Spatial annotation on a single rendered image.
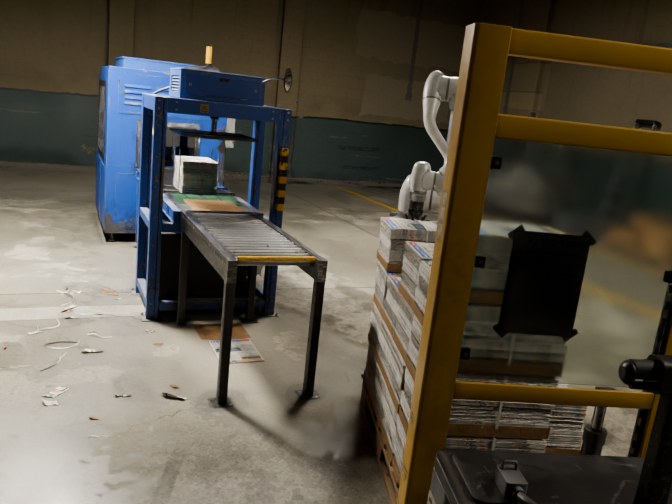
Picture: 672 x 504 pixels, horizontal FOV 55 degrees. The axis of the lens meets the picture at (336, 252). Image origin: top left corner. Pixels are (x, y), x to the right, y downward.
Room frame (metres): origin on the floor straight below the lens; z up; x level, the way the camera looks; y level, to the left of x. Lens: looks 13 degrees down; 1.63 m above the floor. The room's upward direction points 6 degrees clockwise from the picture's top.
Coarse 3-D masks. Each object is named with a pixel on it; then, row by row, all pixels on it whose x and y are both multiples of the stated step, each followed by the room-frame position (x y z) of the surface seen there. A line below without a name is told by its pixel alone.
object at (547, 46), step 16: (512, 32) 1.61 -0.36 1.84; (528, 32) 1.62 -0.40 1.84; (544, 32) 1.63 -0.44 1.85; (512, 48) 1.61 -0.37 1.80; (528, 48) 1.62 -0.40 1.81; (544, 48) 1.62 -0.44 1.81; (560, 48) 1.63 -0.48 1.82; (576, 48) 1.63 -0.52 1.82; (592, 48) 1.64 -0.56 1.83; (608, 48) 1.64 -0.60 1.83; (624, 48) 1.65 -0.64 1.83; (640, 48) 1.65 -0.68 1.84; (656, 48) 1.66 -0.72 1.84; (592, 64) 1.66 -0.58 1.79; (608, 64) 1.65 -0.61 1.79; (624, 64) 1.65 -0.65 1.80; (640, 64) 1.65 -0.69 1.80; (656, 64) 1.66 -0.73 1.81
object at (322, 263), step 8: (256, 216) 4.44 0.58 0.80; (272, 224) 4.21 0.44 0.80; (280, 232) 3.98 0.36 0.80; (296, 240) 3.80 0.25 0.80; (304, 248) 3.61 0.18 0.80; (320, 256) 3.45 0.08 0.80; (320, 264) 3.36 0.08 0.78; (312, 272) 3.43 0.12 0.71; (320, 272) 3.36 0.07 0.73; (320, 280) 3.36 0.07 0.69
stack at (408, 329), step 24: (384, 288) 3.11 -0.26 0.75; (408, 312) 2.61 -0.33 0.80; (384, 336) 2.96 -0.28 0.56; (408, 336) 2.55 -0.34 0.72; (384, 360) 2.93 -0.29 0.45; (384, 384) 2.84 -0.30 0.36; (408, 384) 2.44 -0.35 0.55; (384, 408) 2.77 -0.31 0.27; (408, 408) 2.37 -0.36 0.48; (384, 480) 2.59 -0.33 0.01
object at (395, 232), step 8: (384, 224) 3.31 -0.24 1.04; (392, 224) 3.24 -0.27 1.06; (400, 224) 3.26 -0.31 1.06; (408, 224) 3.28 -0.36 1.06; (384, 232) 3.31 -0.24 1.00; (392, 232) 3.14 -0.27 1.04; (400, 232) 3.14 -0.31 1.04; (408, 232) 3.15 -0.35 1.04; (416, 232) 3.16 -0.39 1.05; (384, 240) 3.30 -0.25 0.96; (392, 240) 3.15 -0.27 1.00; (400, 240) 3.15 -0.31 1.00; (408, 240) 3.16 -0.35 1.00; (416, 240) 3.16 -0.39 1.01; (384, 248) 3.28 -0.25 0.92; (392, 248) 3.15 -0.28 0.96; (400, 248) 3.15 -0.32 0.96; (384, 256) 3.24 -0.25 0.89; (392, 256) 3.15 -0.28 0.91; (400, 256) 3.15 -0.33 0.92
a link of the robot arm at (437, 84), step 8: (432, 72) 3.75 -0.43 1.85; (440, 72) 3.74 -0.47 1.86; (432, 80) 3.70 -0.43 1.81; (440, 80) 3.69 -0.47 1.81; (448, 80) 3.68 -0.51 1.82; (424, 88) 3.71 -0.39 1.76; (432, 88) 3.67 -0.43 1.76; (440, 88) 3.67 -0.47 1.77; (424, 96) 3.68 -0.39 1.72; (432, 96) 3.65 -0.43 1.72; (440, 96) 3.68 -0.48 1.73
